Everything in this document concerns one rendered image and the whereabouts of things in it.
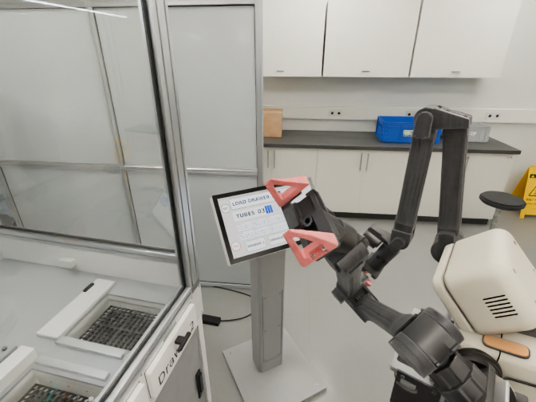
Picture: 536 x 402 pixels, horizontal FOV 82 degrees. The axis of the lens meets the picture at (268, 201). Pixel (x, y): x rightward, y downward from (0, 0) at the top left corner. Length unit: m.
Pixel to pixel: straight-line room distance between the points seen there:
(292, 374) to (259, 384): 0.20
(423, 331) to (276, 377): 1.52
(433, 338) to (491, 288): 0.16
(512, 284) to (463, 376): 0.19
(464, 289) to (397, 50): 3.19
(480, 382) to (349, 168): 2.97
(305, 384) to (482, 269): 1.52
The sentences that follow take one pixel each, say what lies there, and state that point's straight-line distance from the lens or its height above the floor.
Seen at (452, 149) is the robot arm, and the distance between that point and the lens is 0.96.
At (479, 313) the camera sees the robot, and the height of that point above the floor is 1.28.
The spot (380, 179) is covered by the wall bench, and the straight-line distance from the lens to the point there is 3.64.
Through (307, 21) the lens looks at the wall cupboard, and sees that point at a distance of 3.64.
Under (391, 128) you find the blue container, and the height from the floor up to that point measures 1.05.
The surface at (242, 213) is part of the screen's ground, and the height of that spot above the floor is 1.12.
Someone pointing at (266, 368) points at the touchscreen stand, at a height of 0.07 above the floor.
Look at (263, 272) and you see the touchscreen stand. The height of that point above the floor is 0.78.
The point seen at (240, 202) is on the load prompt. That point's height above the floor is 1.15.
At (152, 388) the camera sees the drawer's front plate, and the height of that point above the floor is 0.87.
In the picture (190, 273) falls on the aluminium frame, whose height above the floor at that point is 1.04.
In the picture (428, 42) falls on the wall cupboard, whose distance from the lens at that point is 3.83.
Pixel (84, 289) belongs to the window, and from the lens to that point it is 0.79.
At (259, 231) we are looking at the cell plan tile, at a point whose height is 1.04.
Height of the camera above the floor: 1.75
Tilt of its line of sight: 25 degrees down
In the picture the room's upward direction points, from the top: straight up
